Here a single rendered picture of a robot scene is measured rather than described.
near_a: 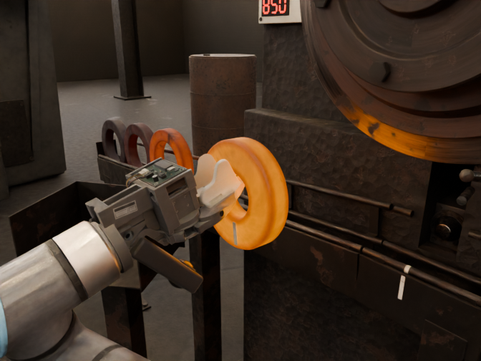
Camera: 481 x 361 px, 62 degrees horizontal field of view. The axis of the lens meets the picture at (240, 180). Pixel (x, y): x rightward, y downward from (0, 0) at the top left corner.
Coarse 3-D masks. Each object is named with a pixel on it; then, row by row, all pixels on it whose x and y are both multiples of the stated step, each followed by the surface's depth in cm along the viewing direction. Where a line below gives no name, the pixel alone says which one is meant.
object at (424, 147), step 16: (304, 0) 62; (304, 16) 63; (304, 32) 64; (320, 64) 63; (320, 80) 63; (336, 96) 62; (352, 112) 60; (368, 128) 59; (384, 128) 57; (384, 144) 57; (400, 144) 55; (416, 144) 54; (432, 144) 52; (448, 144) 50; (464, 144) 49; (480, 144) 48; (432, 160) 52; (448, 160) 51; (464, 160) 49; (480, 160) 48
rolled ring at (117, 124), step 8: (112, 120) 135; (120, 120) 136; (104, 128) 141; (112, 128) 136; (120, 128) 133; (104, 136) 143; (112, 136) 144; (120, 136) 132; (104, 144) 145; (112, 144) 145; (120, 144) 134; (112, 152) 145; (120, 160) 137
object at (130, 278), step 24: (72, 192) 91; (96, 192) 92; (24, 216) 78; (48, 216) 84; (72, 216) 92; (24, 240) 78; (120, 288) 82; (144, 288) 73; (120, 312) 85; (120, 336) 87; (144, 336) 93
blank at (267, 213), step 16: (224, 144) 55; (240, 144) 52; (256, 144) 53; (240, 160) 53; (256, 160) 51; (272, 160) 52; (240, 176) 53; (256, 176) 51; (272, 176) 50; (256, 192) 52; (272, 192) 50; (240, 208) 59; (256, 208) 52; (272, 208) 50; (224, 224) 58; (240, 224) 55; (256, 224) 53; (272, 224) 51; (240, 240) 56; (256, 240) 53; (272, 240) 55
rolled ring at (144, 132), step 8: (128, 128) 126; (136, 128) 122; (144, 128) 121; (128, 136) 127; (136, 136) 128; (144, 136) 119; (128, 144) 129; (136, 144) 131; (144, 144) 120; (128, 152) 130; (136, 152) 132; (128, 160) 132; (136, 160) 131
